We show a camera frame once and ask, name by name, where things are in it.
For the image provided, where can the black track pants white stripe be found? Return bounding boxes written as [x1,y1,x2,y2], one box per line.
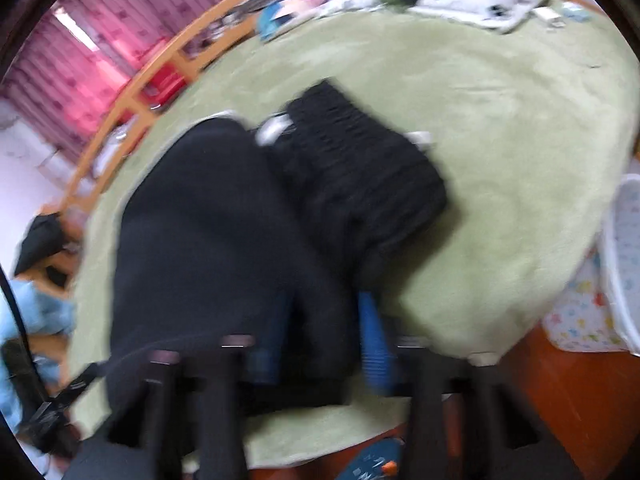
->
[105,80,447,416]

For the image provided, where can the blue slipper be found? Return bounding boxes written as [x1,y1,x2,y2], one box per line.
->
[336,437,404,480]

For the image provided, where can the star patterned waste bin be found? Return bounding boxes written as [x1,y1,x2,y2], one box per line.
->
[542,174,640,356]

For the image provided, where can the light blue fleece garment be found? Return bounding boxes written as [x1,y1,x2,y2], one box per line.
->
[0,280,75,434]

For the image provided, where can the black garment on footboard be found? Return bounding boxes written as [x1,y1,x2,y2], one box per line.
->
[14,212,66,275]

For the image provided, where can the green fleece bed blanket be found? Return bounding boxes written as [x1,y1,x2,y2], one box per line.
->
[70,11,639,467]

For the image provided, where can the red chair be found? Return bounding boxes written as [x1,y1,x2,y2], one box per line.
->
[140,63,188,110]

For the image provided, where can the red patterned curtains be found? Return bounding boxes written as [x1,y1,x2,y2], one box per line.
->
[1,0,222,162]

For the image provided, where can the blue geometric cushion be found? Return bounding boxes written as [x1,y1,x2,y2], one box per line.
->
[256,0,328,42]

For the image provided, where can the wooden bed side rail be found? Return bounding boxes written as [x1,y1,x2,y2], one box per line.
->
[58,0,258,214]

